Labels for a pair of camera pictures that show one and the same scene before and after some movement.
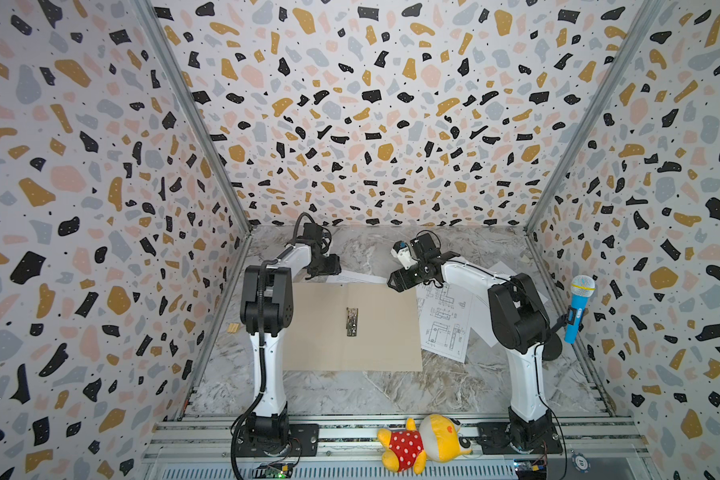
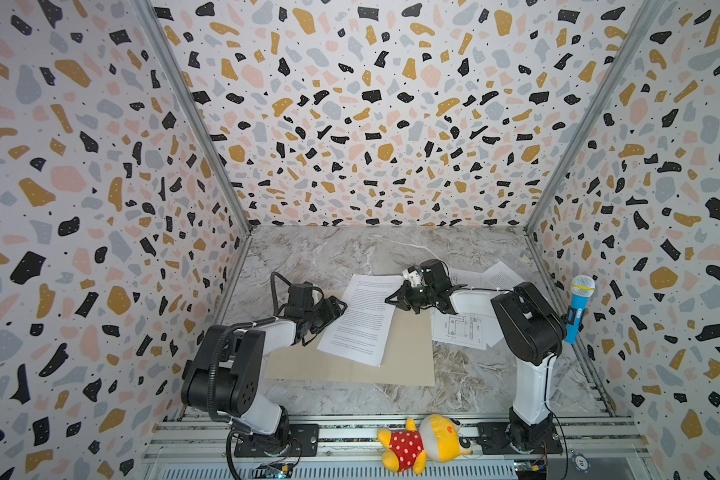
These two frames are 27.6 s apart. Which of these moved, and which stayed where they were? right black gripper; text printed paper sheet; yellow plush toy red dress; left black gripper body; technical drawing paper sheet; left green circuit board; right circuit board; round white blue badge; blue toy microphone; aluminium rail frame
Moved: right black gripper; text printed paper sheet; technical drawing paper sheet; left black gripper body
Stayed: round white blue badge; blue toy microphone; left green circuit board; right circuit board; yellow plush toy red dress; aluminium rail frame
